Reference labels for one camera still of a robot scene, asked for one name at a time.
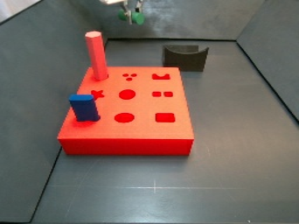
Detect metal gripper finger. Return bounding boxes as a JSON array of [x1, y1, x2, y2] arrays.
[[135, 0, 143, 12]]

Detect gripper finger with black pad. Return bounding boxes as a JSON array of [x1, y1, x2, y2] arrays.
[[123, 0, 132, 24]]

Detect green cylinder peg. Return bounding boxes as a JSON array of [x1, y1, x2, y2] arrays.
[[117, 10, 145, 25]]

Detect red shape sorter board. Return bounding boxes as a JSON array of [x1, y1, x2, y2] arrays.
[[57, 66, 193, 155]]

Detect pink hexagonal peg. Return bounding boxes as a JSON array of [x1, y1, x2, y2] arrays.
[[85, 31, 108, 81]]

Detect black curved holder stand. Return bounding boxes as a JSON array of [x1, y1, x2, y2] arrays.
[[163, 45, 209, 72]]

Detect blue rounded block peg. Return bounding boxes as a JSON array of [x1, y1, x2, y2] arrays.
[[69, 94, 100, 122]]

